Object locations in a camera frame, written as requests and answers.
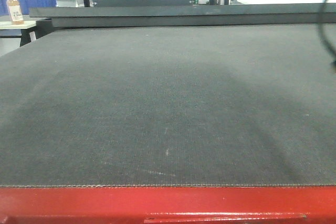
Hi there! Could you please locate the white folding table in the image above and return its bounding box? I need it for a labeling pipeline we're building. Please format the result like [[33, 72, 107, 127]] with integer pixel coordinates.
[[1, 15, 53, 47]]

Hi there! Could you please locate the orange drink bottle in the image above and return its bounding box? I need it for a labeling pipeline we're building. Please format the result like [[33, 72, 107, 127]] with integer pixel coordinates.
[[6, 0, 24, 25]]

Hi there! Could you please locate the black metal frame rack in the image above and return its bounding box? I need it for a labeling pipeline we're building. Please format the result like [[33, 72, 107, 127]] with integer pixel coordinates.
[[29, 0, 335, 28]]

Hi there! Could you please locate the black cable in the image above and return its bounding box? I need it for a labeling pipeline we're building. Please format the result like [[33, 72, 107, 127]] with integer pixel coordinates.
[[318, 0, 336, 72]]

